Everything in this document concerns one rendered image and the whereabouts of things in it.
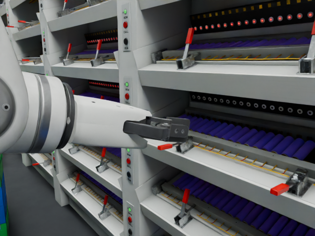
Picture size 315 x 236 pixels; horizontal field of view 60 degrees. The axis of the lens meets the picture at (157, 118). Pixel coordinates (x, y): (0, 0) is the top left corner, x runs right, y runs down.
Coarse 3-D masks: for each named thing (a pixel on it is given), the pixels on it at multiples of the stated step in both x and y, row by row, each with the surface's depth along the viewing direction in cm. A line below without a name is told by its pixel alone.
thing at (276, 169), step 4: (196, 144) 65; (200, 144) 65; (204, 148) 64; (208, 148) 63; (216, 152) 61; (220, 152) 60; (224, 152) 59; (232, 156) 58; (236, 156) 57; (240, 156) 56; (240, 160) 56; (244, 160) 55; (248, 160) 55; (252, 160) 54; (256, 164) 53; (260, 164) 53; (268, 168) 51; (272, 168) 51; (276, 168) 50; (280, 172) 50; (288, 172) 49; (292, 172) 48; (308, 180) 46; (312, 180) 45
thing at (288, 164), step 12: (192, 132) 68; (204, 144) 64; (216, 144) 61; (228, 144) 58; (240, 144) 57; (228, 156) 57; (252, 156) 54; (264, 156) 52; (276, 156) 51; (264, 168) 51; (288, 168) 49; (300, 168) 47; (312, 168) 46
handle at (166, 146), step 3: (165, 144) 62; (168, 144) 62; (171, 144) 62; (174, 144) 63; (177, 144) 63; (180, 144) 64; (159, 147) 60; (162, 147) 60; (165, 147) 61; (168, 147) 61; (171, 147) 62
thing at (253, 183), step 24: (288, 120) 60; (312, 120) 56; (192, 168) 62; (216, 168) 56; (240, 168) 54; (240, 192) 53; (264, 192) 48; (312, 192) 44; (288, 216) 46; (312, 216) 42
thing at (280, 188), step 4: (296, 176) 44; (292, 180) 44; (296, 180) 44; (280, 184) 42; (284, 184) 42; (288, 184) 42; (292, 184) 43; (272, 188) 40; (276, 188) 40; (280, 188) 41; (284, 188) 41; (288, 188) 42; (272, 192) 40; (276, 192) 40; (280, 192) 40
